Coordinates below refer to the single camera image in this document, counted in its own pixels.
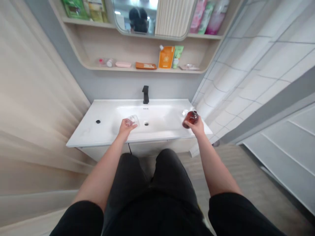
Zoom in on wooden wall shelf unit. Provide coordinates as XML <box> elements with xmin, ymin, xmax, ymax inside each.
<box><xmin>49</xmin><ymin>0</ymin><xmax>245</xmax><ymax>74</ymax></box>

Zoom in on green refill packs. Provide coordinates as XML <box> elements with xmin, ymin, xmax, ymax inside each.
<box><xmin>61</xmin><ymin>0</ymin><xmax>109</xmax><ymax>23</ymax></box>

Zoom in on clear glass cup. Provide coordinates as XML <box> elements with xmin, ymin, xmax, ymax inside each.
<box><xmin>125</xmin><ymin>115</ymin><xmax>140</xmax><ymax>128</ymax></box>

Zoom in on person's right hand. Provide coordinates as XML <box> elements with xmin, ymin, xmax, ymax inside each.
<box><xmin>186</xmin><ymin>115</ymin><xmax>205</xmax><ymax>135</ymax></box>

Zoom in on white panelled door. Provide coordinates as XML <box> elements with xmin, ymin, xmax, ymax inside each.
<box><xmin>240</xmin><ymin>103</ymin><xmax>315</xmax><ymax>217</ymax></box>

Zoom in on person's legs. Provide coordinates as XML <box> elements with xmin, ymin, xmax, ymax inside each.
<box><xmin>49</xmin><ymin>148</ymin><xmax>287</xmax><ymax>236</ymax></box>

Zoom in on vanity cabinet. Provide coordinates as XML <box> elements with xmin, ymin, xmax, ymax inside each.
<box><xmin>75</xmin><ymin>137</ymin><xmax>197</xmax><ymax>163</ymax></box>

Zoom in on green tube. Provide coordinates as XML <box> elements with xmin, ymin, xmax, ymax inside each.
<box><xmin>172</xmin><ymin>46</ymin><xmax>184</xmax><ymax>69</ymax></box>

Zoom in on rounded mirror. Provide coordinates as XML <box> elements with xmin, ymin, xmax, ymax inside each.
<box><xmin>112</xmin><ymin>0</ymin><xmax>197</xmax><ymax>41</ymax></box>

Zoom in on amber brown bottle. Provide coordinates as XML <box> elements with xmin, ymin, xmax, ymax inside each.
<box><xmin>182</xmin><ymin>110</ymin><xmax>199</xmax><ymax>128</ymax></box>

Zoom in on orange flat packet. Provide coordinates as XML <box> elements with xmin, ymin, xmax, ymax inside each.
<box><xmin>135</xmin><ymin>62</ymin><xmax>157</xmax><ymax>70</ymax></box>

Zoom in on person's left hand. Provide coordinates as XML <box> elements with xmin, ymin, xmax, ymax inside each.
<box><xmin>119</xmin><ymin>119</ymin><xmax>138</xmax><ymax>135</ymax></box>

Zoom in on orange refill pouch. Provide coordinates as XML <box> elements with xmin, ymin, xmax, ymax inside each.
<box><xmin>158</xmin><ymin>45</ymin><xmax>175</xmax><ymax>69</ymax></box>

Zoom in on pink refill packs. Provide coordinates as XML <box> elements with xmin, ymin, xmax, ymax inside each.
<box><xmin>189</xmin><ymin>0</ymin><xmax>231</xmax><ymax>35</ymax></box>

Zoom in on black faucet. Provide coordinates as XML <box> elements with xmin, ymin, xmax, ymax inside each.
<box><xmin>142</xmin><ymin>85</ymin><xmax>150</xmax><ymax>105</ymax></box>

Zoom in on white washbasin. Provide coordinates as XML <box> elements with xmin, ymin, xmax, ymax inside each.
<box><xmin>66</xmin><ymin>98</ymin><xmax>213</xmax><ymax>148</ymax></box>

